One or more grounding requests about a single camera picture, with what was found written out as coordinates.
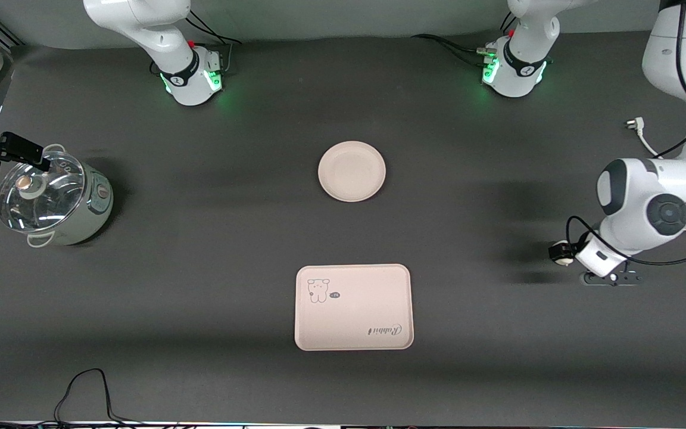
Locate beige tray with rabbit print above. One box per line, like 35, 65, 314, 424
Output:
294, 264, 414, 352

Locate black arm base cables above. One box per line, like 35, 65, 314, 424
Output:
411, 12, 519, 67
185, 9, 242, 75

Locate pale green electric pot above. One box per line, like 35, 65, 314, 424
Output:
26, 144, 114, 248

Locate black left arm base cables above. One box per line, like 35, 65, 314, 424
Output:
411, 12, 519, 67

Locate black right arm base cables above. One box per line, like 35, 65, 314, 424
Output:
185, 9, 242, 75

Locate glass pot lid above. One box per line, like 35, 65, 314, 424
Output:
0, 151, 86, 233

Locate black cable loop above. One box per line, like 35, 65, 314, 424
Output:
54, 368, 141, 426

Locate round beige plate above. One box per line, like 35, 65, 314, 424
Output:
318, 141, 386, 203

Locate white toaster power cord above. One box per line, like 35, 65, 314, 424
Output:
626, 118, 678, 159

